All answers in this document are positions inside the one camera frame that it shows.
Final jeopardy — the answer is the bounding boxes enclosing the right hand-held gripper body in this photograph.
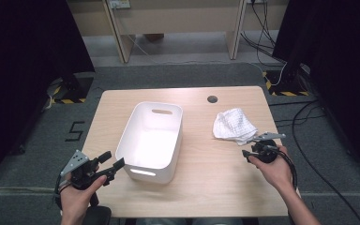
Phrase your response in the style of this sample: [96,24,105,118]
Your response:
[247,131,287,164]

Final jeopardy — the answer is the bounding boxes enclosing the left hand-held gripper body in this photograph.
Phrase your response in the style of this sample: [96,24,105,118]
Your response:
[60,149,111,208]

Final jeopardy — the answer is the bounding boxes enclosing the white waffle cloth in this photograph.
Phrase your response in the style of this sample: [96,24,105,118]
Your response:
[212,108,259,146]

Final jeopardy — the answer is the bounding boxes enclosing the white plastic bin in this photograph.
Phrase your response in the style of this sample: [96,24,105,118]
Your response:
[115,101,184,185]

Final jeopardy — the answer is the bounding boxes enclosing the person's right hand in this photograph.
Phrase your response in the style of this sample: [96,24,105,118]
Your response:
[248,149,294,192]

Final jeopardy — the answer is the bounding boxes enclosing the person's left hand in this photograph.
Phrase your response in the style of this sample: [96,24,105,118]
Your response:
[59,175,108,219]

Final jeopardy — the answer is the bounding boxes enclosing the black chair seat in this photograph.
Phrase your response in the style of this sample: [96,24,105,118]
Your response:
[82,205,113,225]

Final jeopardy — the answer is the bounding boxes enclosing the stand base with hazard tape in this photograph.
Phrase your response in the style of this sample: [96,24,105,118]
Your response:
[262,64,311,98]
[47,72,96,105]

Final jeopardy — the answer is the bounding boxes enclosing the black curtain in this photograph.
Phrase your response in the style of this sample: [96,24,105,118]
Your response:
[0,0,96,188]
[271,0,360,176]

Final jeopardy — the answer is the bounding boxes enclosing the white power outlet strip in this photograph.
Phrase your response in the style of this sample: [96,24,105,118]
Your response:
[108,0,131,9]

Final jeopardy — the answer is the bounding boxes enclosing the beige wooden desk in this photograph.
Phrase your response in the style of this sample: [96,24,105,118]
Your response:
[66,0,290,64]

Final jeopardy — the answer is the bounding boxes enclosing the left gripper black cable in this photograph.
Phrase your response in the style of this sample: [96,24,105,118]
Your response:
[53,172,73,210]

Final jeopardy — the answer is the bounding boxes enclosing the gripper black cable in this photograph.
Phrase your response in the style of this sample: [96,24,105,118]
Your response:
[53,172,73,210]
[271,144,298,190]

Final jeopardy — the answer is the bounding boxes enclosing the long black floor cable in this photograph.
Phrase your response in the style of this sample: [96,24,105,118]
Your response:
[292,99,360,225]

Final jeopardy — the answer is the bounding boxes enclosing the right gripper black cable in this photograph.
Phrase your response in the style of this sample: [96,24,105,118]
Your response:
[271,144,298,190]

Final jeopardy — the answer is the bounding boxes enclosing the short black floor cable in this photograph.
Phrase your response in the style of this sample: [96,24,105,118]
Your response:
[268,98,327,128]

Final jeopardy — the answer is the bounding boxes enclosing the black cable bundle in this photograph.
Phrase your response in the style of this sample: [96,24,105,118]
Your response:
[239,0,287,68]

